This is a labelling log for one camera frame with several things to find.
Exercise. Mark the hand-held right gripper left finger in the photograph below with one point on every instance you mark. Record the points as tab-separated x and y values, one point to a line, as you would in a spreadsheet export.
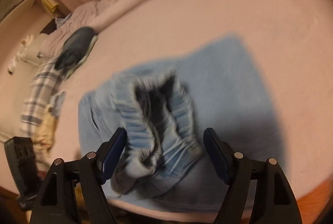
114	151

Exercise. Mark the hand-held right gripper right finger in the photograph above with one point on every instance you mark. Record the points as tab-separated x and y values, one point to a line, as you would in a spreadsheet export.
216	153

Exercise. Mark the light blue denim pants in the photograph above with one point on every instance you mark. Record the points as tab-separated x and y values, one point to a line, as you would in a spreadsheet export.
221	78

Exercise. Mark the light blue striped pants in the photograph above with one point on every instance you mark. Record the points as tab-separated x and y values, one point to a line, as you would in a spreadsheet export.
58	101

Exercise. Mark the cream printed shorts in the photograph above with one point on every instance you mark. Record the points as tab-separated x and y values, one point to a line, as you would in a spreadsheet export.
48	125

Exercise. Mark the blue plaid pillow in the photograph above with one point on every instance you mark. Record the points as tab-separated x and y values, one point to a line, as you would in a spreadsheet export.
41	88

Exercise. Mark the green folded garment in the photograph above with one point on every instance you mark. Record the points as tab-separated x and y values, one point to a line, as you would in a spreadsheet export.
91	45

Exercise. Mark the white cloth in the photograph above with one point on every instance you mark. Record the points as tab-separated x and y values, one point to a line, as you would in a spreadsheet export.
22	52

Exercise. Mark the dark folded jeans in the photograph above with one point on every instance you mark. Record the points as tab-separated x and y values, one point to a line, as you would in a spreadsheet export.
78	41

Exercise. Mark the pink bed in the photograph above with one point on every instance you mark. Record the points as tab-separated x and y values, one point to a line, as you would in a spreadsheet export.
234	10

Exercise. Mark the beige cardboard box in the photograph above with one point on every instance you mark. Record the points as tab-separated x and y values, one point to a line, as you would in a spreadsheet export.
18	6

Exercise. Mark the stack of yellowish papers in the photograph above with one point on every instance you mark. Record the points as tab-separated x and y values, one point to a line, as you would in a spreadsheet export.
49	4

